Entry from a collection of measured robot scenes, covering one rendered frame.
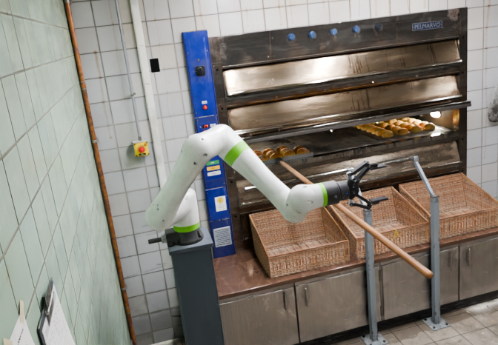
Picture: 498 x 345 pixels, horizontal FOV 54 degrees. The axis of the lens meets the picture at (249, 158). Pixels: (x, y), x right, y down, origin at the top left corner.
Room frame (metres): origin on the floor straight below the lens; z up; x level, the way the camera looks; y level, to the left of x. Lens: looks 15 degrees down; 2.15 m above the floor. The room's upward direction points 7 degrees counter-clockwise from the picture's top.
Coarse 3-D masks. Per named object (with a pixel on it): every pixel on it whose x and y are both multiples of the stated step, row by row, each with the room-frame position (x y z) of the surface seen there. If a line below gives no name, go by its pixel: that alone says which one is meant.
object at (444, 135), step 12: (444, 132) 3.71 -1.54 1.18; (456, 132) 3.69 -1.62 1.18; (372, 144) 3.58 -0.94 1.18; (384, 144) 3.55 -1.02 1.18; (396, 144) 3.57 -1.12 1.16; (408, 144) 3.59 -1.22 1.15; (312, 156) 3.45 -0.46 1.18; (324, 156) 3.44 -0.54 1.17; (336, 156) 3.46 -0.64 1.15; (276, 168) 3.36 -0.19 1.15
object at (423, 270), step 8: (288, 168) 3.14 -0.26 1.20; (296, 176) 2.99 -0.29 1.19; (344, 208) 2.36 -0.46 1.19; (352, 216) 2.26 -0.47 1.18; (360, 224) 2.17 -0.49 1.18; (368, 232) 2.10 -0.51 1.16; (376, 232) 2.04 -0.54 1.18; (384, 240) 1.97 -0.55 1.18; (392, 248) 1.90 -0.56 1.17; (400, 256) 1.83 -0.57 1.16; (408, 256) 1.80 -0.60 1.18; (416, 264) 1.73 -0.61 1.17; (424, 272) 1.68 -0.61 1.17; (432, 272) 1.67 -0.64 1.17
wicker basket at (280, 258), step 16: (320, 208) 3.37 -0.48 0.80; (256, 224) 3.26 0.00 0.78; (320, 224) 3.34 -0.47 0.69; (336, 224) 3.10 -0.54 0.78; (256, 240) 3.11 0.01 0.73; (272, 240) 3.25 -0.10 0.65; (288, 240) 3.27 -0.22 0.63; (304, 240) 3.29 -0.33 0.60; (320, 240) 3.29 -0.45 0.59; (336, 240) 3.11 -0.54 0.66; (272, 256) 2.83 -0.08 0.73; (288, 256) 2.85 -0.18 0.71; (304, 256) 2.87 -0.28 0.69; (320, 256) 2.90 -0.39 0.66; (336, 256) 2.92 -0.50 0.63; (272, 272) 2.83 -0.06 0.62; (288, 272) 2.85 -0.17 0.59
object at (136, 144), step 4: (136, 140) 3.14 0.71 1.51; (144, 140) 3.11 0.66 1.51; (136, 144) 3.08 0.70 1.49; (140, 144) 3.08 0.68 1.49; (148, 144) 3.10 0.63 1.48; (136, 148) 3.07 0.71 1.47; (148, 148) 3.09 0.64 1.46; (136, 152) 3.07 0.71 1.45; (144, 152) 3.08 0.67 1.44; (148, 152) 3.09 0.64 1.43; (136, 156) 3.07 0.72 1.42; (140, 156) 3.08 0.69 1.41
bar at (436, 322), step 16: (400, 160) 3.16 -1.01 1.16; (416, 160) 3.18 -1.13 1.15; (304, 176) 3.01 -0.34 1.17; (320, 176) 3.03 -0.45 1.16; (432, 192) 3.00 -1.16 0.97; (432, 208) 2.98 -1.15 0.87; (368, 224) 2.86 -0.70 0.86; (432, 224) 2.98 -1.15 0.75; (368, 240) 2.86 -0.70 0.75; (432, 240) 2.98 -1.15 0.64; (368, 256) 2.85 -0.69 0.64; (432, 256) 2.98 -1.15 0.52; (368, 272) 2.86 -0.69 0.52; (368, 288) 2.87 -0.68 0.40; (432, 288) 2.99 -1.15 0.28; (368, 304) 2.88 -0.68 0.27; (432, 304) 2.99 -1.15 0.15; (432, 320) 2.99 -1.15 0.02; (368, 336) 2.92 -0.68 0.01
